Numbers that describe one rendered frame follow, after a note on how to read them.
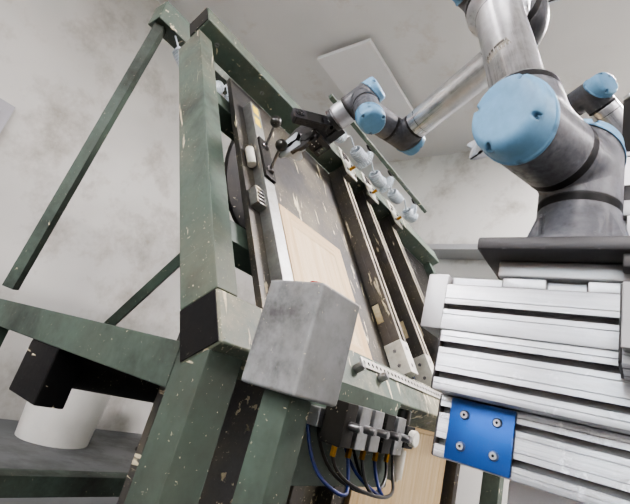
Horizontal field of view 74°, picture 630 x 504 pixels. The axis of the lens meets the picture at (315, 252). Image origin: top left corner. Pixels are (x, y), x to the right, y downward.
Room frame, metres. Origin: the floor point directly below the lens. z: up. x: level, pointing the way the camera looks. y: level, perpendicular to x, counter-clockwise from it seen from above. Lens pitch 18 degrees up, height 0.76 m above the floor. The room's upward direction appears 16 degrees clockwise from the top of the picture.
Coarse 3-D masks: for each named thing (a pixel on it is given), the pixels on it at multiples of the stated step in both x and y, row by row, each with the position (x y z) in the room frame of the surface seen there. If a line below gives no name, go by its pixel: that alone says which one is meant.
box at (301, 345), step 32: (288, 288) 0.70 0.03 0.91; (320, 288) 0.66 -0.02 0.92; (288, 320) 0.69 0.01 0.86; (320, 320) 0.67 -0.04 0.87; (352, 320) 0.73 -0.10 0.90; (256, 352) 0.72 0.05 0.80; (288, 352) 0.67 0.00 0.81; (320, 352) 0.68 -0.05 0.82; (256, 384) 0.71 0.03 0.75; (288, 384) 0.66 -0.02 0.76; (320, 384) 0.70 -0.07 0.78
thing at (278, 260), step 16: (256, 128) 1.30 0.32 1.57; (256, 144) 1.27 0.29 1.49; (256, 160) 1.25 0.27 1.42; (256, 176) 1.23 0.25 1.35; (272, 192) 1.21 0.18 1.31; (272, 208) 1.17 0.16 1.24; (272, 224) 1.13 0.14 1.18; (272, 240) 1.12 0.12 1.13; (272, 256) 1.11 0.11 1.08; (288, 256) 1.13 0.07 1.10; (272, 272) 1.09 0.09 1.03; (288, 272) 1.10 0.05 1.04
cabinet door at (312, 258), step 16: (288, 224) 1.26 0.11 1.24; (304, 224) 1.37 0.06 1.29; (288, 240) 1.22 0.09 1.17; (304, 240) 1.32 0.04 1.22; (320, 240) 1.42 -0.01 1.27; (304, 256) 1.28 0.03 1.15; (320, 256) 1.38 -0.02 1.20; (336, 256) 1.49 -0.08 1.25; (304, 272) 1.23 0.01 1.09; (320, 272) 1.33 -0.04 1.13; (336, 272) 1.44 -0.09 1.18; (336, 288) 1.38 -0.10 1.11; (368, 352) 1.38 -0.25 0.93
